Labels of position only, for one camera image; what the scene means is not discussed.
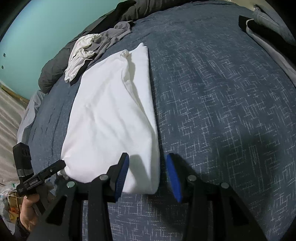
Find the white long-sleeve shirt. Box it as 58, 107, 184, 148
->
58, 42, 161, 194

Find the striped beige curtain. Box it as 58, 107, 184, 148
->
0, 80, 30, 183

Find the person's left hand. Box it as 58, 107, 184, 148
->
20, 193, 41, 227

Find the wooden board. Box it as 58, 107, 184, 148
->
0, 81, 30, 106

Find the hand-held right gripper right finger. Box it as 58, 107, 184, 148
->
166, 153, 269, 241

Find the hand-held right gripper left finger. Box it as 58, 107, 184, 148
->
29, 152, 129, 241

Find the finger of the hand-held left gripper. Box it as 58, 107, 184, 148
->
35, 159, 67, 179

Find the crumpled grey garment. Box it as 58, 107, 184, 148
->
89, 20, 134, 61

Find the dark grey rolled duvet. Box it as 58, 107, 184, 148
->
38, 0, 192, 93

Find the crumpled white garment black trim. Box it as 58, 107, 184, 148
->
64, 34, 102, 83

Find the folded light grey garment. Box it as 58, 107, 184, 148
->
246, 25, 296, 86

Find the blue patterned bed sheet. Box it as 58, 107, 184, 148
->
25, 0, 296, 241

